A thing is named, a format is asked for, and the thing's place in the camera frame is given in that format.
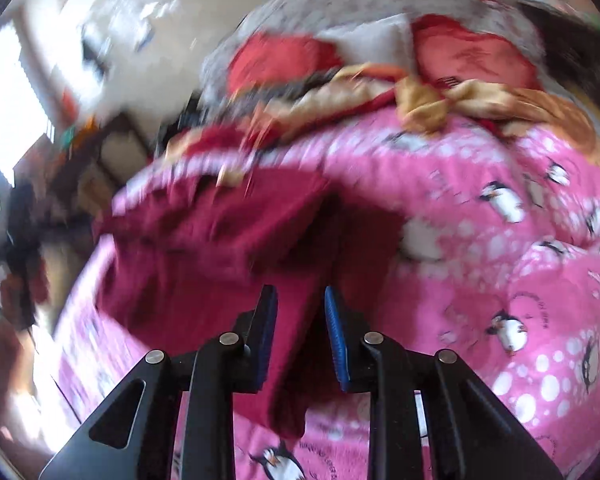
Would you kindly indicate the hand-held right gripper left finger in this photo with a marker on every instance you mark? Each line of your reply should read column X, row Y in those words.
column 262, row 345

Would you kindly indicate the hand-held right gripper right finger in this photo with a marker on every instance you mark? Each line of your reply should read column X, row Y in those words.
column 337, row 345

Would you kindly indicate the dark red sweater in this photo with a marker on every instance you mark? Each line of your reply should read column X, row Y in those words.
column 205, row 250

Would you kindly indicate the dark wooden table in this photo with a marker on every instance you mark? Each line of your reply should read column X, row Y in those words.
column 115, row 130

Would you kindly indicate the window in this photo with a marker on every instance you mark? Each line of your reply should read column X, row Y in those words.
column 10, row 100

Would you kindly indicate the pink penguin print blanket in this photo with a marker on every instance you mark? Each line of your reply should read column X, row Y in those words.
column 480, row 270

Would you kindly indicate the black tripod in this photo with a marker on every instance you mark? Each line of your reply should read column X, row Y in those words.
column 185, row 120

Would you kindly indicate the dark hanging cloth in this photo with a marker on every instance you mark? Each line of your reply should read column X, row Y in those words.
column 92, row 55

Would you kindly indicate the red and gold blanket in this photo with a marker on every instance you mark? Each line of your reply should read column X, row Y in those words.
column 330, row 102

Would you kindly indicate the large red heart pillow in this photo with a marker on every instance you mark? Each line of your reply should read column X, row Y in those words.
column 280, row 60

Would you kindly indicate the white pillow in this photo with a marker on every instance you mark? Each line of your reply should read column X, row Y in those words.
column 375, row 35

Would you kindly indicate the small red heart pillow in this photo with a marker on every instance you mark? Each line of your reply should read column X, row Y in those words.
column 470, row 55

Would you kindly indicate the floral grey quilt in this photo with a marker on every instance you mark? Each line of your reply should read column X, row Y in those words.
column 355, row 0

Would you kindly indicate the dark carved wooden headboard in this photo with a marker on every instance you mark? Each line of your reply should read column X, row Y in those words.
column 575, row 45

